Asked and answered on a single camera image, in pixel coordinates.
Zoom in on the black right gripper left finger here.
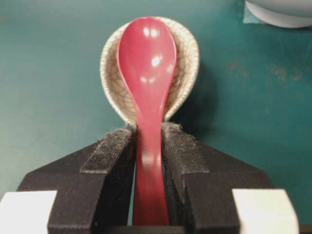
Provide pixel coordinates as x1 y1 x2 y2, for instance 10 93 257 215
0 126 138 234

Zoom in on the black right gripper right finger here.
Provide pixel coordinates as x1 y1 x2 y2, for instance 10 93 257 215
160 121 300 234

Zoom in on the red plastic spoon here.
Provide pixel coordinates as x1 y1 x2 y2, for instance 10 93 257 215
117 17 177 226

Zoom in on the beige crackle spoon rest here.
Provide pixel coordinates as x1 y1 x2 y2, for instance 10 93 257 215
99 17 199 125

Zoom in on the white round bowl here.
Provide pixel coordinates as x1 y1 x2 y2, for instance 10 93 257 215
245 0 312 28

